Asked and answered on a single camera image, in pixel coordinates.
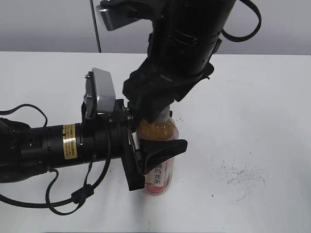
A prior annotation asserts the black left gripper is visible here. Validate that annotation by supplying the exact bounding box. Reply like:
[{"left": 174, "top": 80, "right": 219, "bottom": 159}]
[{"left": 78, "top": 99, "right": 188, "bottom": 191}]

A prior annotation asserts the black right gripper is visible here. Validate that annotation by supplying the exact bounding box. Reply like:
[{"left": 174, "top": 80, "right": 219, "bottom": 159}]
[{"left": 122, "top": 59, "right": 214, "bottom": 123}]

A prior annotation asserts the white bottle cap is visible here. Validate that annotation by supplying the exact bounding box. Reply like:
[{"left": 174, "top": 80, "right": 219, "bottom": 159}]
[{"left": 155, "top": 106, "right": 170, "bottom": 123}]

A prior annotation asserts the oolong tea bottle pink label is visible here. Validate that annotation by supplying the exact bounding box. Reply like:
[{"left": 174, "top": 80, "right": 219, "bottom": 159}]
[{"left": 135, "top": 117, "right": 180, "bottom": 196}]

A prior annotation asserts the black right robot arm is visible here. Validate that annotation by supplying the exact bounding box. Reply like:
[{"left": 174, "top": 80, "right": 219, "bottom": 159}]
[{"left": 123, "top": 0, "right": 235, "bottom": 122}]

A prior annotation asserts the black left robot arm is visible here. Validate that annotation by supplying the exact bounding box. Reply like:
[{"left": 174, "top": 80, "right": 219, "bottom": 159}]
[{"left": 0, "top": 100, "right": 188, "bottom": 191}]

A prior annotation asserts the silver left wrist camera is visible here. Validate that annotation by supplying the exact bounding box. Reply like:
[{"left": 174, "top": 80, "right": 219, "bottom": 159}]
[{"left": 84, "top": 67, "right": 116, "bottom": 118}]

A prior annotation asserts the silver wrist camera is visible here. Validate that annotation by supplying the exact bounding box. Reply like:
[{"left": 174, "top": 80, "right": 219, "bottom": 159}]
[
  {"left": 96, "top": 5, "right": 140, "bottom": 31},
  {"left": 84, "top": 67, "right": 116, "bottom": 118}
]

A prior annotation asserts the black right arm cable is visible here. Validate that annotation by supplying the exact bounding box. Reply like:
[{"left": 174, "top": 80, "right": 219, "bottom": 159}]
[{"left": 221, "top": 0, "right": 262, "bottom": 43}]

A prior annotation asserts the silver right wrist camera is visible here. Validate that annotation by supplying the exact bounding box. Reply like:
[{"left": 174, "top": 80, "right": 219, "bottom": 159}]
[{"left": 96, "top": 5, "right": 140, "bottom": 31}]

